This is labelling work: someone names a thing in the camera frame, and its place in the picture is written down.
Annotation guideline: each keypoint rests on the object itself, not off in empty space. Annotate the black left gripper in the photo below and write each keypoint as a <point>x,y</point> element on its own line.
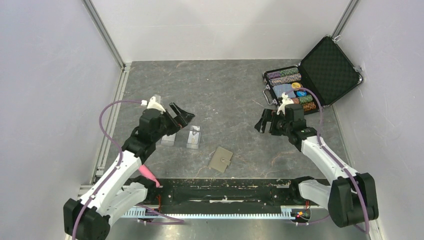
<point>178,122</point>

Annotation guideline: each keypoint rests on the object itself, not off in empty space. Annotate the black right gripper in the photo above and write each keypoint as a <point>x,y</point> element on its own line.
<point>269,115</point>

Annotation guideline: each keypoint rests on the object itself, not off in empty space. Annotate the clear acrylic card box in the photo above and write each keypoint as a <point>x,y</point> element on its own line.
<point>194,137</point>
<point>168,140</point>

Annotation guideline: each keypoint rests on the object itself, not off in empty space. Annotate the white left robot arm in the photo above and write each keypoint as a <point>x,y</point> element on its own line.
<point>92,216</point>

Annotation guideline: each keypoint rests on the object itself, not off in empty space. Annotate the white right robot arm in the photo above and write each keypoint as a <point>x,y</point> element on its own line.
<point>350,197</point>

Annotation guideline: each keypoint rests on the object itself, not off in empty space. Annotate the poker chips in case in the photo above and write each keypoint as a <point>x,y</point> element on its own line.
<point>287,81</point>

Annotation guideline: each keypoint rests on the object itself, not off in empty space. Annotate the black poker chip case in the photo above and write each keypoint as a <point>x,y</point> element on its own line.
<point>329,73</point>

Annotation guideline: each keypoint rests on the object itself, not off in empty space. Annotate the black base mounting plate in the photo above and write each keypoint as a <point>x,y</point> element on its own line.
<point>220,195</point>

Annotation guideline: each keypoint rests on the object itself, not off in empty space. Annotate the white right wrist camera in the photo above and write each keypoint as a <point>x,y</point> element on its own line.
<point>285,101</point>

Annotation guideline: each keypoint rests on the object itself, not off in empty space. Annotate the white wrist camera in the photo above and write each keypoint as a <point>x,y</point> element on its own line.
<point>285,101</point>
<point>153,103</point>

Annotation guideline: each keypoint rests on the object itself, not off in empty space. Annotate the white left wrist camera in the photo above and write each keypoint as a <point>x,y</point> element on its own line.
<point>153,103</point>

